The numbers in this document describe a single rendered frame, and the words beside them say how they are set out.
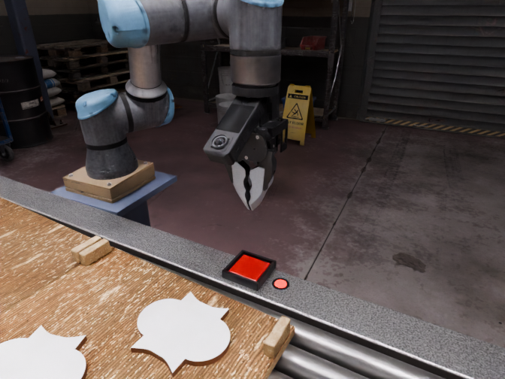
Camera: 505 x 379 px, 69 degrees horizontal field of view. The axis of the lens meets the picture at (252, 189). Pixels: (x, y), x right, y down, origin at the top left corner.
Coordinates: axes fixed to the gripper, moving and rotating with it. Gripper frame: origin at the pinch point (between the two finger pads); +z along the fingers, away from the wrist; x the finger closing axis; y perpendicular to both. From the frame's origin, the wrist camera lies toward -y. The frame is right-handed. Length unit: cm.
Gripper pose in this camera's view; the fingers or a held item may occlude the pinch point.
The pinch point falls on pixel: (249, 204)
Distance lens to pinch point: 63.2
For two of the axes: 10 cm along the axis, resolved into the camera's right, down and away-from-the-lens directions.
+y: 4.8, -3.9, 7.8
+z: 0.0, 8.9, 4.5
